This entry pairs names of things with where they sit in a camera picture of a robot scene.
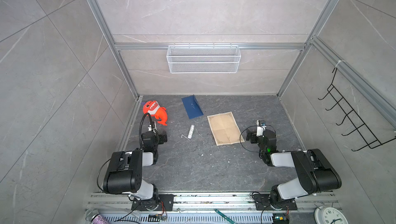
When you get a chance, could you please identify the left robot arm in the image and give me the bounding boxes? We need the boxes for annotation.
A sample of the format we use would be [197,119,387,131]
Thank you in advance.
[99,114,175,212]

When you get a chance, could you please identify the white analog clock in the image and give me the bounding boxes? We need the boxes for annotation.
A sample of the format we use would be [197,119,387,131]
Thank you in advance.
[314,206,349,224]

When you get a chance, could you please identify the red plush toy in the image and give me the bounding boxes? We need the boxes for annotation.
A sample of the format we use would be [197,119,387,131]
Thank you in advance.
[142,100,168,126]

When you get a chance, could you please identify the white glue stick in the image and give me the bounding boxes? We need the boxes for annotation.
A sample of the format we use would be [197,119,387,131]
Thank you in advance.
[181,124,195,139]

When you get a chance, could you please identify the black wire hook rack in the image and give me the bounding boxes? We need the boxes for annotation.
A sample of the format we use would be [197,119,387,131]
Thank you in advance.
[318,68,396,152]

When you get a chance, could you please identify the white wire basket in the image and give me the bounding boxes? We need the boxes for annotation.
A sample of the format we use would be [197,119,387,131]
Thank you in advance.
[167,45,241,74]

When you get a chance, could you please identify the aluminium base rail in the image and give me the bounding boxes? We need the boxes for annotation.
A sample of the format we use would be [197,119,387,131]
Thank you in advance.
[86,192,341,224]

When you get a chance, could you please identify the blue envelope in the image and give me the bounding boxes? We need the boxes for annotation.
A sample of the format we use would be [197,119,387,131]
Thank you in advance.
[182,95,204,119]

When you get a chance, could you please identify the glittery purple cup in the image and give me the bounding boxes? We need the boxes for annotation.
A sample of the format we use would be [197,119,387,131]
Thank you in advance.
[85,208,109,224]

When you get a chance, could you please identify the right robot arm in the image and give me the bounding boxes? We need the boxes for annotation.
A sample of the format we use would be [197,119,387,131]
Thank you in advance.
[244,125,342,211]

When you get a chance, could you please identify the beige letter paper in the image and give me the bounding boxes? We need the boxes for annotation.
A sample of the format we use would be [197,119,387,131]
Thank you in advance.
[207,112,244,146]

